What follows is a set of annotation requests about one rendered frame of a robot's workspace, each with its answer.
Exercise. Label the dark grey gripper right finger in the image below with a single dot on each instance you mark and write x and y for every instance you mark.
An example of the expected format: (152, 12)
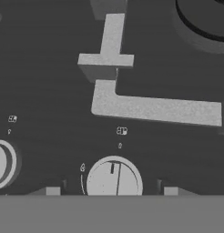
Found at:
(171, 191)

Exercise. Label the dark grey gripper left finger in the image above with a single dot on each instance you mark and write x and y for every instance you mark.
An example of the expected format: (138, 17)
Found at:
(53, 191)

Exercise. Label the round black stove burner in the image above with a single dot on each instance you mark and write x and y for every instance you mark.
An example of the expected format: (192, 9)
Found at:
(189, 33)

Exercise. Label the white round hob knob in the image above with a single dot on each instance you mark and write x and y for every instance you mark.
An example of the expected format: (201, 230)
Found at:
(1, 164)
(101, 179)

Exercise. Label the grey hob grate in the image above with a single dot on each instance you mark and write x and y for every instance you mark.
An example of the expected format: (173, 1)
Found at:
(141, 107)

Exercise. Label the black hob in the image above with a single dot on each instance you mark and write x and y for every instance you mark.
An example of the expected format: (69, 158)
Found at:
(41, 75)

